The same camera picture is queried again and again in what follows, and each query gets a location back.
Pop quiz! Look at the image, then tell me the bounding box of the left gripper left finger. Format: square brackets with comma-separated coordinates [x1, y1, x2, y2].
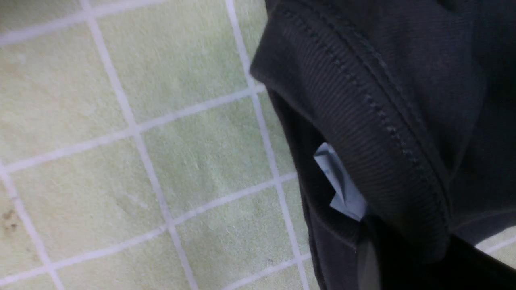
[356, 216, 407, 290]

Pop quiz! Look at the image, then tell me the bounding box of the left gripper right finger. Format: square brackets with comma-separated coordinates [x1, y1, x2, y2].
[403, 236, 516, 290]

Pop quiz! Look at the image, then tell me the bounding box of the dark gray long-sleeve top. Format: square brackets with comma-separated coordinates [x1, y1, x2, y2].
[250, 0, 515, 290]

